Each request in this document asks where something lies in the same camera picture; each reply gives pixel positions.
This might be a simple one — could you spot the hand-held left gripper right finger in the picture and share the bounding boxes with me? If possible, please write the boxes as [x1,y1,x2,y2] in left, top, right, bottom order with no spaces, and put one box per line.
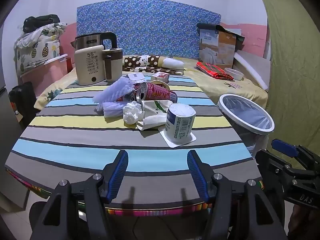
[187,150,288,240]

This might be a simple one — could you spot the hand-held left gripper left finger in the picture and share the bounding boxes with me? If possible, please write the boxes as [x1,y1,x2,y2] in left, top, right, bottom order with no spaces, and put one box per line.
[30,150,129,240]

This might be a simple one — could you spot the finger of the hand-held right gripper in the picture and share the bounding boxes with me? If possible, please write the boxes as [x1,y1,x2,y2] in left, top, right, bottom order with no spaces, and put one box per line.
[272,139,320,178]
[255,150,300,193]

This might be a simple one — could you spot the white round trash bin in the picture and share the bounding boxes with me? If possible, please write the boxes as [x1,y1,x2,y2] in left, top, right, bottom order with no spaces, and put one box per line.
[216,94,275,160]

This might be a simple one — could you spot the white plastic bin liner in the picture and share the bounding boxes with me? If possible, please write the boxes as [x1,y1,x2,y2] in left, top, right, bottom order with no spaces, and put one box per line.
[220,97,272,155]

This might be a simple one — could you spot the white yogurt cup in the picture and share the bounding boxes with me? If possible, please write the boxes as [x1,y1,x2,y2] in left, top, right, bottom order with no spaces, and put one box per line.
[160,103,197,148]

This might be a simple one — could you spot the white tissue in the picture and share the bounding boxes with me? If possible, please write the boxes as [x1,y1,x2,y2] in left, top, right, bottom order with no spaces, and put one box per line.
[122,101,145,125]

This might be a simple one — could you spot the beige paper bag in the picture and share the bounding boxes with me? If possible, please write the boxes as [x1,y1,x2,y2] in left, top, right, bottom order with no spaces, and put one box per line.
[136,99,174,131]

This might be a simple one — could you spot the red drink can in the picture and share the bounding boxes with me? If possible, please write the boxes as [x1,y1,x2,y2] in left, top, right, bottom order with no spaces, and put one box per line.
[136,82,178,103]

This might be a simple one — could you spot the small white box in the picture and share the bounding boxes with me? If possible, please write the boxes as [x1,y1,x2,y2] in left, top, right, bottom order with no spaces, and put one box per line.
[126,73,148,83]

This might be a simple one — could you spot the red white tissue packet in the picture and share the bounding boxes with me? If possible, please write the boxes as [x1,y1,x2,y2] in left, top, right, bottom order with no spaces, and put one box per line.
[150,71,170,83]

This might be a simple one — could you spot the colourful woven cloth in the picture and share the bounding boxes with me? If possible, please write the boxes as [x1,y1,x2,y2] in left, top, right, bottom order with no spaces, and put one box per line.
[5,169,264,217]

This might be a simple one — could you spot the striped tablecloth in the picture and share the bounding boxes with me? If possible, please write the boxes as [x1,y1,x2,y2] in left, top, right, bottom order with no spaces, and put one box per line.
[4,74,263,209]

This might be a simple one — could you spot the yellow bed sheet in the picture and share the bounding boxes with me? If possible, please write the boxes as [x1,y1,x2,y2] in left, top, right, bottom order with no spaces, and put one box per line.
[34,57,269,110]

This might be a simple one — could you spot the white foam board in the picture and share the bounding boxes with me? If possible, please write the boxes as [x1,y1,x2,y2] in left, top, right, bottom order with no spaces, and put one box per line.
[234,49,272,90]

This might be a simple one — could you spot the white bowl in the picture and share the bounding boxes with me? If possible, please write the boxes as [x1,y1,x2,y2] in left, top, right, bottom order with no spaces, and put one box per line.
[224,67,244,81]

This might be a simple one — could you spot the green curtain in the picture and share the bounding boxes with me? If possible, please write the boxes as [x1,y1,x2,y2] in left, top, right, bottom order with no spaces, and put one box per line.
[254,0,320,170]

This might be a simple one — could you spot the red plaid cloth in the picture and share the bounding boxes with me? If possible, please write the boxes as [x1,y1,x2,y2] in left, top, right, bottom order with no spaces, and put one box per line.
[196,61,235,82]

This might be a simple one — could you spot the beige mug with brown lid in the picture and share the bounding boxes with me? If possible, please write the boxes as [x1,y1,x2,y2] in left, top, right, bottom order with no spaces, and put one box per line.
[102,48,123,82]

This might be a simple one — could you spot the brown polka dot blanket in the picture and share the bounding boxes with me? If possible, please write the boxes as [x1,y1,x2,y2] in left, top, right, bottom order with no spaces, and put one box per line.
[122,54,185,75]

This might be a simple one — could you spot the printed cardboard box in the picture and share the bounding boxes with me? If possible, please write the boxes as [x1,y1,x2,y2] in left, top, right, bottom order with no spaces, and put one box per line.
[197,22,245,69]

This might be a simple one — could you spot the pink storage box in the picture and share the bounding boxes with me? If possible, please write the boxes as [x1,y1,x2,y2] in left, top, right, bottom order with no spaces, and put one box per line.
[19,54,73,97]

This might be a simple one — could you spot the steel electric kettle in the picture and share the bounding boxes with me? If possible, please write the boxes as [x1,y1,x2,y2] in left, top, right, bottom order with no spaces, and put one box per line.
[71,31,118,55]

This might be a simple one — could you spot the pineapple print bedding bundle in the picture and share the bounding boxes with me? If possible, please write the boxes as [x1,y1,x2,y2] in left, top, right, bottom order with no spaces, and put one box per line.
[14,22,68,77]

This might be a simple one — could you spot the blue floral headboard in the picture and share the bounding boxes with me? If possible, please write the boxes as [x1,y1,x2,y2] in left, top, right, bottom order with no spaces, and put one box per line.
[76,0,222,60]

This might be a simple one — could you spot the black bag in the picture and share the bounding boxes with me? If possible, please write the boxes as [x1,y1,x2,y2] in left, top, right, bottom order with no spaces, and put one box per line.
[22,14,61,33]

